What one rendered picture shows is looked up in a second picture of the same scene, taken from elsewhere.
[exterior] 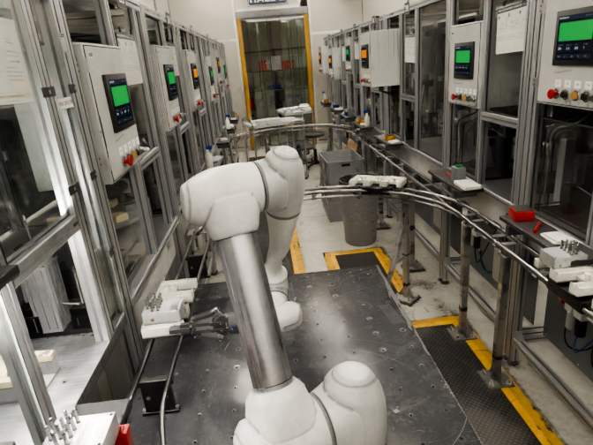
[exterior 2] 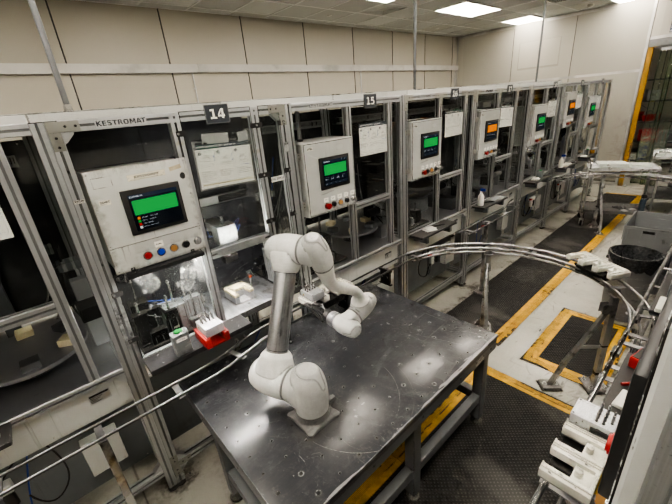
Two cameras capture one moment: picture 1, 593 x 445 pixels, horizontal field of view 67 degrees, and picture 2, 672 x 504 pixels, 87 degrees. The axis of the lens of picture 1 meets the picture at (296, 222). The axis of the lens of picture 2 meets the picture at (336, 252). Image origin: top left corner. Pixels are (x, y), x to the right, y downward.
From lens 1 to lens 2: 1.27 m
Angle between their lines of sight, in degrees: 49
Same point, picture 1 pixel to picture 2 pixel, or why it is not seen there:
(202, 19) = (606, 51)
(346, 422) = (287, 389)
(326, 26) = not seen: outside the picture
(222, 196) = (274, 250)
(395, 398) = (365, 411)
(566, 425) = not seen: outside the picture
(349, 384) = (296, 373)
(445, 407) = (378, 436)
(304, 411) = (272, 369)
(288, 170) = (306, 248)
